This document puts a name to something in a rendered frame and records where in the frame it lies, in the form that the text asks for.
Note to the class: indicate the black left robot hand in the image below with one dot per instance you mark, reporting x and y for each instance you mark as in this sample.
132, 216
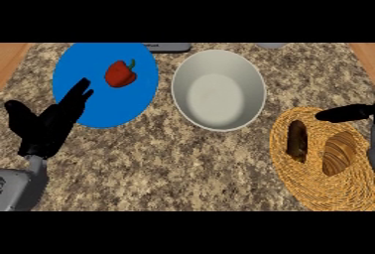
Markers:
49, 129

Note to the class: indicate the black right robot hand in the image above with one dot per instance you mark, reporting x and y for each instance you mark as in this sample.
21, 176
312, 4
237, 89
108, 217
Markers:
346, 113

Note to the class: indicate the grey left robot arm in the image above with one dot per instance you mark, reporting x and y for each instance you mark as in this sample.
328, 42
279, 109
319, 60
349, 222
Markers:
22, 188

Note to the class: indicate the light brown striped croissant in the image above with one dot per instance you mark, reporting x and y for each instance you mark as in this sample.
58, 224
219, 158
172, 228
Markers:
338, 153

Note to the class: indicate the dark brown croissant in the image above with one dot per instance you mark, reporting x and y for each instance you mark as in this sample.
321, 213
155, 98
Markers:
297, 142

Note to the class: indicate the blue round placemat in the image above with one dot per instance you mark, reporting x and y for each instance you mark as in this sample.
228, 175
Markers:
107, 105

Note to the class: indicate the woven wicker placemat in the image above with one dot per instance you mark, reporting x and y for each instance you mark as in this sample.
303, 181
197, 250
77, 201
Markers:
312, 188

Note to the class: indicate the white bowl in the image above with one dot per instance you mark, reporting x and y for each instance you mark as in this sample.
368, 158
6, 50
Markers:
219, 92

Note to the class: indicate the red bell pepper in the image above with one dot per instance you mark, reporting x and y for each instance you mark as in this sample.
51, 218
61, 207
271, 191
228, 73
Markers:
120, 75

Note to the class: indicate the pale grey object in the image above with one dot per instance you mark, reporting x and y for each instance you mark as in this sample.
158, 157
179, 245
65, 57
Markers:
272, 45

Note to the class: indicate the dark grey appliance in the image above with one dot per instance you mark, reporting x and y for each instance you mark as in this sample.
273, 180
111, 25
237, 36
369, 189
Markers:
169, 47

